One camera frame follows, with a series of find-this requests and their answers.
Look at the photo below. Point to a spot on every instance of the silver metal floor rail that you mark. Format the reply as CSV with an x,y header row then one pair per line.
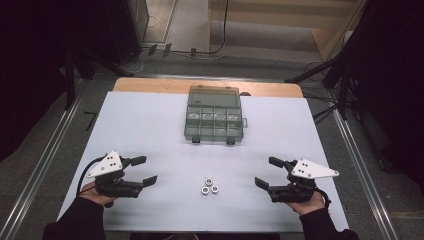
x,y
363,173
43,166

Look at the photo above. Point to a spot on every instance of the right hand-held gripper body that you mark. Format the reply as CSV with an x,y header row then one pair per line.
x,y
293,193

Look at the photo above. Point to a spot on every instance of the white table mat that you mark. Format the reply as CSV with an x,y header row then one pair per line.
x,y
140,126

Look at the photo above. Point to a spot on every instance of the person's right hand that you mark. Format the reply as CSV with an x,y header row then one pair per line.
x,y
308,206

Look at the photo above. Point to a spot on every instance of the light wooden platform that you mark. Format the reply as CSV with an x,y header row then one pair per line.
x,y
283,16

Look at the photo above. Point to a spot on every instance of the grey clear compartment storage box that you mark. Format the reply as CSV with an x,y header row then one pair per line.
x,y
213,128

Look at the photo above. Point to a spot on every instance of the black equipment cabinet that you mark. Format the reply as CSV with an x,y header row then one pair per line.
x,y
123,30

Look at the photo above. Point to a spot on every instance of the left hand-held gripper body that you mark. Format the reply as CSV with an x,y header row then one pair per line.
x,y
111,186

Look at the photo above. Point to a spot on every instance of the black tripod stand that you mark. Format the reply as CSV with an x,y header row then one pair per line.
x,y
343,90
71,80

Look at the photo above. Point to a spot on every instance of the shiny small parts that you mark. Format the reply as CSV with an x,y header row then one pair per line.
x,y
213,117

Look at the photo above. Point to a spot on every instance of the person's left hand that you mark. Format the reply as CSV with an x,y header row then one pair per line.
x,y
90,191

